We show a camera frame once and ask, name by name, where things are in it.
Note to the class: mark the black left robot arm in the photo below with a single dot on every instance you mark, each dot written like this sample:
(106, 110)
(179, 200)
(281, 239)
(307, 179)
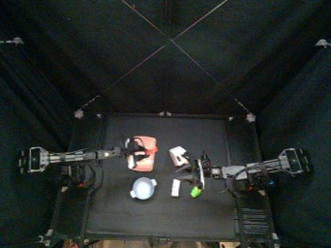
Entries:
(73, 156)

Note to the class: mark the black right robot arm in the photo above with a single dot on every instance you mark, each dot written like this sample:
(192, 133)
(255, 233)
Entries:
(263, 168)

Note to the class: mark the pink plastic tray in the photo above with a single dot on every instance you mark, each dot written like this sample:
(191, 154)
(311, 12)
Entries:
(148, 142)

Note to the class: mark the speckled white sushi roll block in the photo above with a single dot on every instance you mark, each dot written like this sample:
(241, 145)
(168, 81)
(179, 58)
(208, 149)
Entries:
(175, 188)

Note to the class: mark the white toy knife block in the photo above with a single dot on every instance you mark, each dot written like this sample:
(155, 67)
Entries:
(177, 154)

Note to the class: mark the green round sushi roll toy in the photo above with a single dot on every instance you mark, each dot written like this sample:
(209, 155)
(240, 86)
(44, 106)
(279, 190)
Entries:
(196, 192)

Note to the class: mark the white text label sticker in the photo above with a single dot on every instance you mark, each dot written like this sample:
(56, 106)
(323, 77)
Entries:
(255, 222)

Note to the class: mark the metal frame corner bracket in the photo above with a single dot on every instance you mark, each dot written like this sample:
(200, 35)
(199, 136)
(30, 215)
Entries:
(78, 113)
(321, 42)
(14, 41)
(249, 117)

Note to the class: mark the metal frame pole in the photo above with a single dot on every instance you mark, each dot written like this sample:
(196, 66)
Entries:
(165, 80)

